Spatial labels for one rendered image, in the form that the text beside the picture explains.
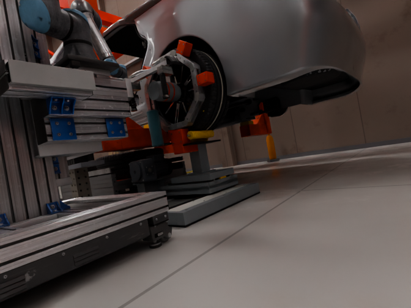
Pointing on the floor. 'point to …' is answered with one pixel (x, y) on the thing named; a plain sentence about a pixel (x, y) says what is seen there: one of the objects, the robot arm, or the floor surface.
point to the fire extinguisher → (271, 149)
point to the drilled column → (80, 183)
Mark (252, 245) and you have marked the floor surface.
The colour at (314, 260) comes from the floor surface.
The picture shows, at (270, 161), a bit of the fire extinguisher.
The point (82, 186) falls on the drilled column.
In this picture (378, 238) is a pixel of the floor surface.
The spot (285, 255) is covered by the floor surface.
